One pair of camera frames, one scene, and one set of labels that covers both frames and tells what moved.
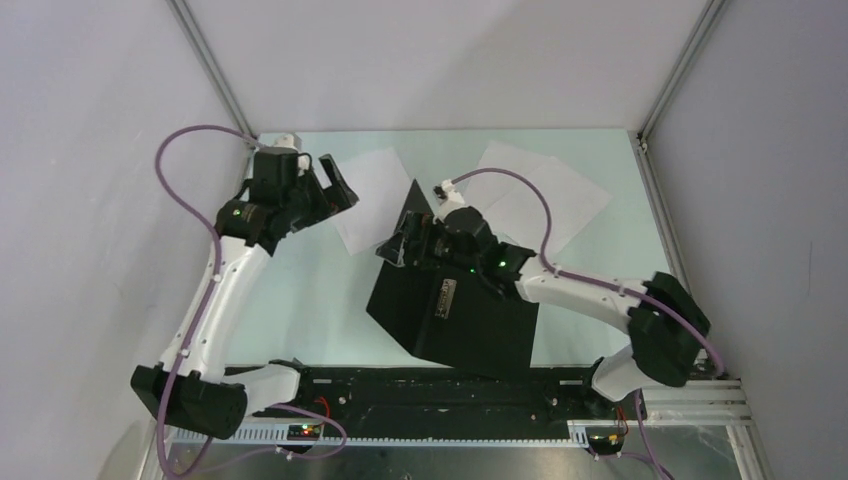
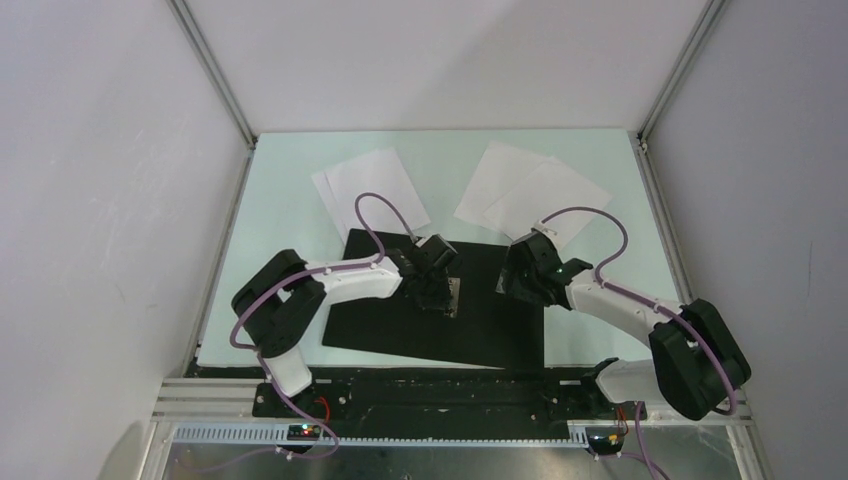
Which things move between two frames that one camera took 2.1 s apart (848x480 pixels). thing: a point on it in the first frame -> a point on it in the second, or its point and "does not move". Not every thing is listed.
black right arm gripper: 394,249 -> 513,264
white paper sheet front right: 520,217 does not move
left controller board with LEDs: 303,432 does not move
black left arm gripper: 331,199 -> 439,301
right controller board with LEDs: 605,440 does not move
